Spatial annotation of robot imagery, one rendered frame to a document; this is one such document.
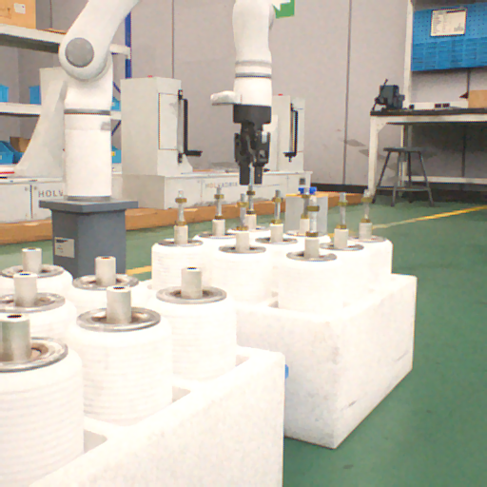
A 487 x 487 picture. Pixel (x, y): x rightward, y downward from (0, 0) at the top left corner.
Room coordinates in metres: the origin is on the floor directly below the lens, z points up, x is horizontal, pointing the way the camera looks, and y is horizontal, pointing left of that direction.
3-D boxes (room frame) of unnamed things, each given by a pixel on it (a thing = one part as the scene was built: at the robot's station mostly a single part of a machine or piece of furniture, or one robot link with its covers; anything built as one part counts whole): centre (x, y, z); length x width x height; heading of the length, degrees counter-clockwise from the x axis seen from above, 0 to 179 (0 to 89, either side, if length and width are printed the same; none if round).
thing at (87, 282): (0.72, 0.16, 0.25); 0.08 x 0.08 x 0.01
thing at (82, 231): (1.32, 0.32, 0.15); 0.15 x 0.15 x 0.30; 52
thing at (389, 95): (5.43, -1.19, 0.87); 0.41 x 0.17 x 0.25; 142
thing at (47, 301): (0.62, 0.22, 0.25); 0.08 x 0.08 x 0.01
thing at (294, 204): (1.39, -0.13, 0.16); 0.07 x 0.07 x 0.31; 60
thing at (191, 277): (0.67, 0.06, 0.26); 0.02 x 0.02 x 0.03
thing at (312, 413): (1.10, -0.06, 0.09); 0.39 x 0.39 x 0.18; 60
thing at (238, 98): (1.26, 0.01, 0.52); 0.11 x 0.09 x 0.06; 110
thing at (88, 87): (1.32, 0.32, 0.54); 0.09 x 0.09 x 0.17; 1
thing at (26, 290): (0.62, 0.22, 0.26); 0.02 x 0.02 x 0.03
